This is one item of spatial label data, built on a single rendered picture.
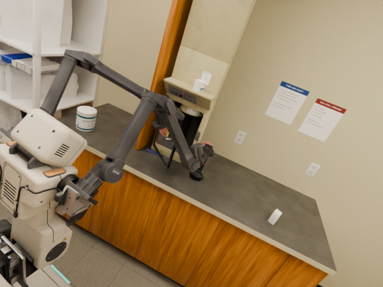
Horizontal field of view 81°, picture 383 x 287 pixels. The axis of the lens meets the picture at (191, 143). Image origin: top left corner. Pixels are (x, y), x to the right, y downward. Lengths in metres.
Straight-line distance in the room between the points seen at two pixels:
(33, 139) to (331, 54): 1.76
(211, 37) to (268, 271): 1.49
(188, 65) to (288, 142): 1.01
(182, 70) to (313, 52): 0.91
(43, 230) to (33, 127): 0.46
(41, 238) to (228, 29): 1.37
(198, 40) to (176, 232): 1.27
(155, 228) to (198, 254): 0.36
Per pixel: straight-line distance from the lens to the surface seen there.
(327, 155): 2.04
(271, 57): 1.83
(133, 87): 1.31
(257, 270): 1.74
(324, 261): 1.64
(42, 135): 0.96
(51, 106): 1.23
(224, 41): 1.43
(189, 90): 1.38
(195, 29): 1.48
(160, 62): 1.46
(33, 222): 1.18
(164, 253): 1.90
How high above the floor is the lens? 1.85
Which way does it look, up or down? 27 degrees down
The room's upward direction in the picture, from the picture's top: 21 degrees clockwise
